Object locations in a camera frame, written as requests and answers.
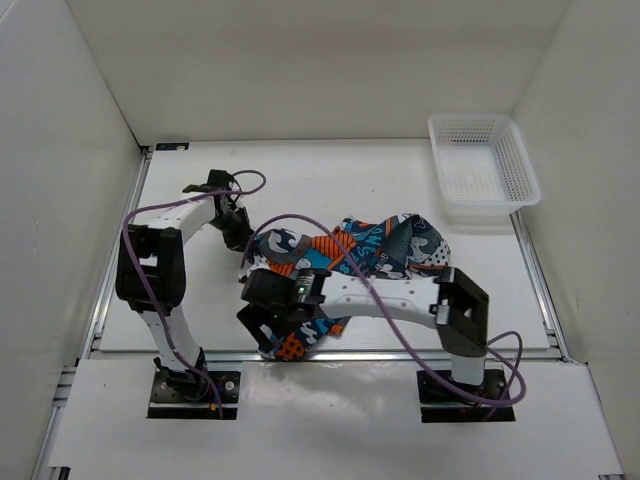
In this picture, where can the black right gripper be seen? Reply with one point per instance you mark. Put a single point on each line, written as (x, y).
(254, 315)

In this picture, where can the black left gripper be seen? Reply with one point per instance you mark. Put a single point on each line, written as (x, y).
(240, 241)

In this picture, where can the colourful patterned shorts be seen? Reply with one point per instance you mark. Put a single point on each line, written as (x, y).
(401, 247)

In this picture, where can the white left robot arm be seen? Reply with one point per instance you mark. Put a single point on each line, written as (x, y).
(151, 272)

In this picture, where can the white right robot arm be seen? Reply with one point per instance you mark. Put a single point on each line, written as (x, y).
(450, 303)

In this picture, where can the blue label sticker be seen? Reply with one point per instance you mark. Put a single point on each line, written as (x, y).
(172, 146)

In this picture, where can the white perforated plastic basket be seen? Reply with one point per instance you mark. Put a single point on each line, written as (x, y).
(483, 169)

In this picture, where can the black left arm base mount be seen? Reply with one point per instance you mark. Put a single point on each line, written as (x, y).
(194, 399)

